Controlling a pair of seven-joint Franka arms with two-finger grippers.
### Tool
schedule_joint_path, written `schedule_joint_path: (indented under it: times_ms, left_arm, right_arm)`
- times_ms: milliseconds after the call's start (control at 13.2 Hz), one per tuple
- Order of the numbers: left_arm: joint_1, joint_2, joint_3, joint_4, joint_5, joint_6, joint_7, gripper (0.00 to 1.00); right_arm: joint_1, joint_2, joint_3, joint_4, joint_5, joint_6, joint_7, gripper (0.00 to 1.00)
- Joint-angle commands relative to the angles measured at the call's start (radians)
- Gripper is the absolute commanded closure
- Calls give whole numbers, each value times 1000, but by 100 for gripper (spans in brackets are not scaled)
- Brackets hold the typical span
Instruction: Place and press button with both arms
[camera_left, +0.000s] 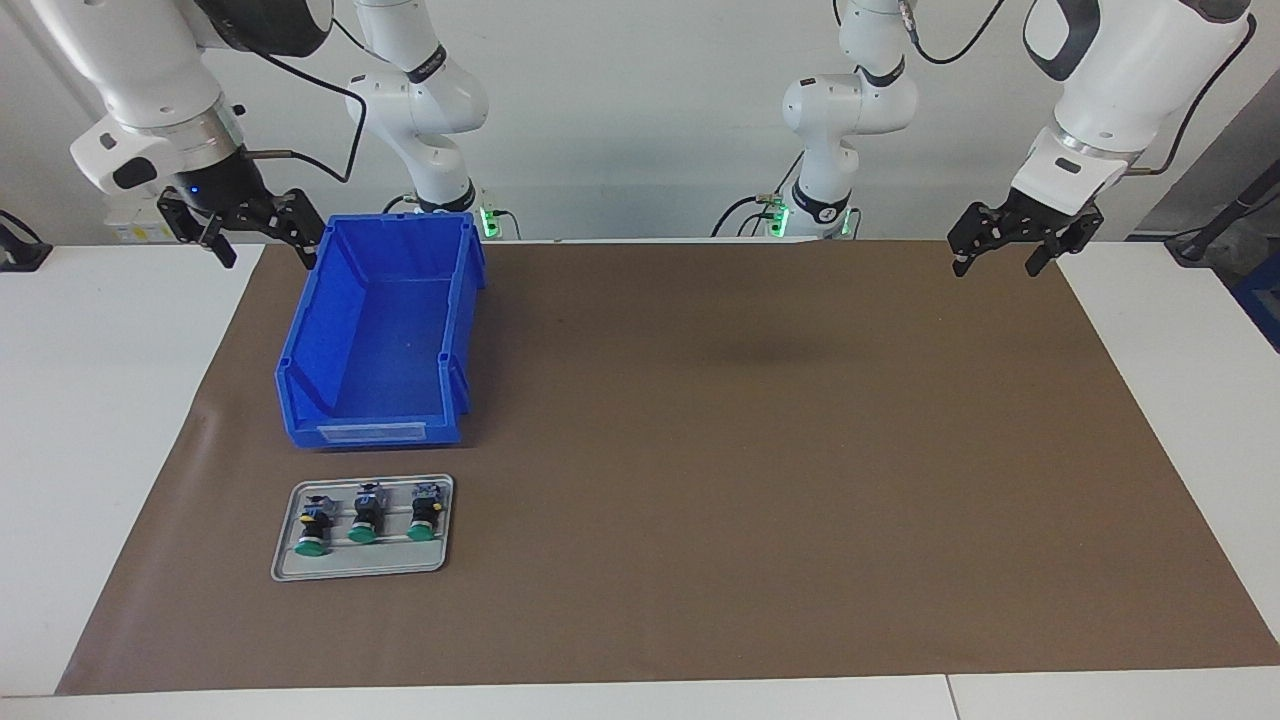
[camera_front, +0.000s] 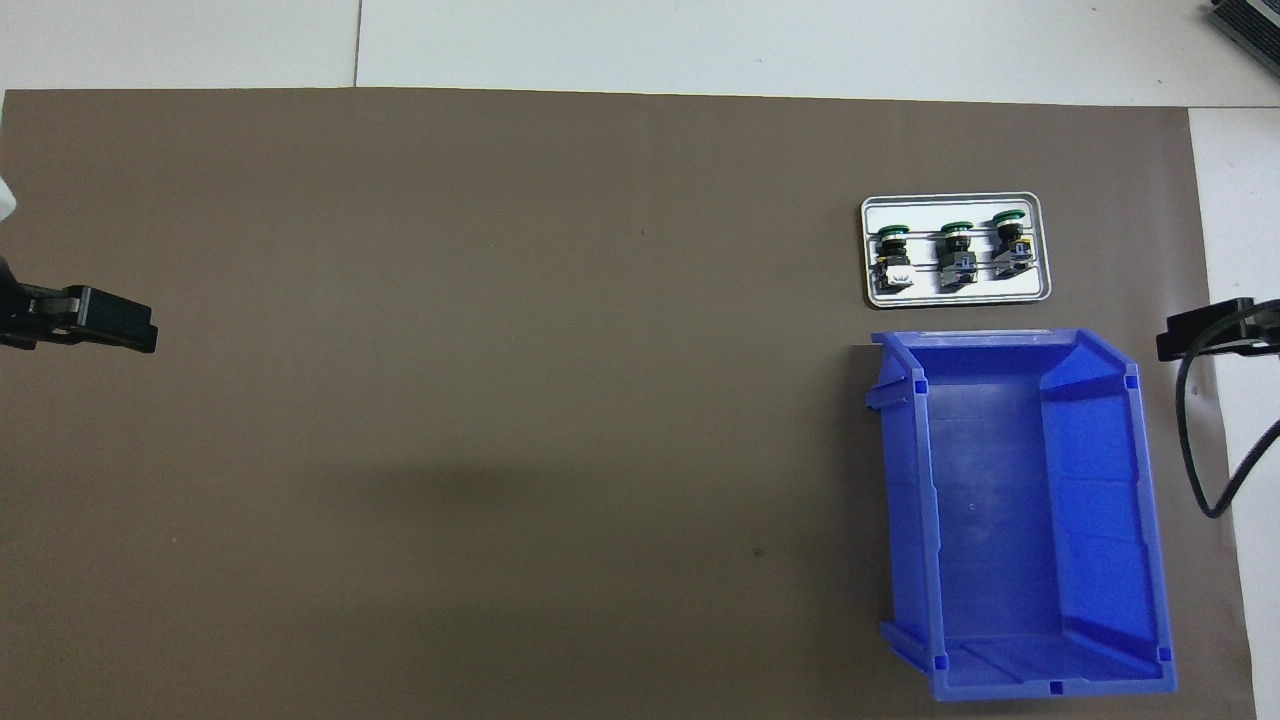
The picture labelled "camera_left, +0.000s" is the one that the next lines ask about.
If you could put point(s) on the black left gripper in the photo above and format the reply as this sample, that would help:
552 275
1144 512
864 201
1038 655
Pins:
1050 220

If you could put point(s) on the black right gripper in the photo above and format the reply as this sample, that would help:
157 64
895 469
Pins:
225 185

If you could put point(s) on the green push button switch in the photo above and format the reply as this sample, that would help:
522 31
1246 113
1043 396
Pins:
422 525
364 525
312 540

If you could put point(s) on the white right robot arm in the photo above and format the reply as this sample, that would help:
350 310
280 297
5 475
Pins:
150 60

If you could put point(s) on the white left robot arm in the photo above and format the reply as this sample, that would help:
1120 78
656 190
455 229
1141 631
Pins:
1130 70

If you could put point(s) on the blue plastic storage bin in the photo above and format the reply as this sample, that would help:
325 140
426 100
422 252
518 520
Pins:
380 340

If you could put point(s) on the green lit base connector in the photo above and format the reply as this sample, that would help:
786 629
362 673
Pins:
489 220
778 218

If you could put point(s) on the black table clamp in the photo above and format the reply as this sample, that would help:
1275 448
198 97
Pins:
20 255

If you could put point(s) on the blue crate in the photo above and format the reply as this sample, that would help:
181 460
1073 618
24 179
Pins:
1262 300

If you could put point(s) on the grey metal tray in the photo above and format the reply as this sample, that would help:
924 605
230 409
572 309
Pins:
360 565

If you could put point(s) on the brown paper table mat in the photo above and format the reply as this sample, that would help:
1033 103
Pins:
750 500

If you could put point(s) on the white wall socket box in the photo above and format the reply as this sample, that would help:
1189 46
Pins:
130 220

